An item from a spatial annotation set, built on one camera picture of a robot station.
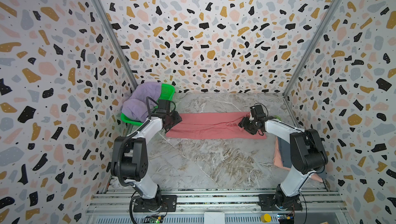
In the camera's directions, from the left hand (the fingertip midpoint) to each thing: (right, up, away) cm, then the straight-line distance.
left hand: (179, 116), depth 92 cm
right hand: (+36, -4, +4) cm, 37 cm away
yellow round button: (+42, -42, -27) cm, 65 cm away
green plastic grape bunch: (+64, -1, +12) cm, 66 cm away
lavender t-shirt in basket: (-29, +6, +5) cm, 30 cm away
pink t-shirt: (+20, -7, +8) cm, 23 cm away
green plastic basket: (-32, -3, +4) cm, 32 cm away
